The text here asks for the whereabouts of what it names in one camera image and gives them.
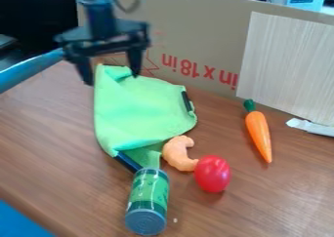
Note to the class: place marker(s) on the orange toy carrot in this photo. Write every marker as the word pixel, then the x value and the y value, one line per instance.
pixel 259 130

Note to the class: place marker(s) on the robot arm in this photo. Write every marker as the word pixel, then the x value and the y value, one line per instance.
pixel 99 7

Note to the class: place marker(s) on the green can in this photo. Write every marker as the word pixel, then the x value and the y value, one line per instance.
pixel 148 202

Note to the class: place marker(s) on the orange toy croissant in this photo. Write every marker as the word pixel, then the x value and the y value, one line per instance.
pixel 179 153

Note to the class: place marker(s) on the white board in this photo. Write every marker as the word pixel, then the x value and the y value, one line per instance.
pixel 288 67

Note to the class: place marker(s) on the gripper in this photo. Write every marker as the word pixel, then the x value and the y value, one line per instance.
pixel 102 39

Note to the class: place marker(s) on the cardboard box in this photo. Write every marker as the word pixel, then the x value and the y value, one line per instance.
pixel 200 36

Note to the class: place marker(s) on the red toy tomato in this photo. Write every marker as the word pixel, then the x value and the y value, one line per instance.
pixel 212 174

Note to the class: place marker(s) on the green cloth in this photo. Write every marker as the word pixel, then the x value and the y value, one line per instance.
pixel 140 112

